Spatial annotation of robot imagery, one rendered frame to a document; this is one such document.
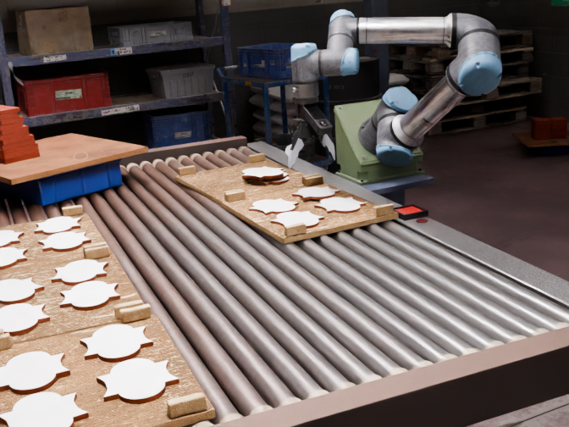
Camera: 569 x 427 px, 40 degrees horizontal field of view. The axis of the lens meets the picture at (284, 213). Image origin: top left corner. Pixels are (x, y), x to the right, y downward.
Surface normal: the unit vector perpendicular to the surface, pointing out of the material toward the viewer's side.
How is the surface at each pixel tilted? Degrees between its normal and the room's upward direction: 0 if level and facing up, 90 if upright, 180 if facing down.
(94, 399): 0
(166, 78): 96
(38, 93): 90
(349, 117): 45
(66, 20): 94
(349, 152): 90
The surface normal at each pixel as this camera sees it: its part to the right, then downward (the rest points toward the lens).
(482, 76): -0.04, 0.77
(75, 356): -0.07, -0.95
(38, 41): 0.61, 0.09
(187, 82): 0.53, 0.32
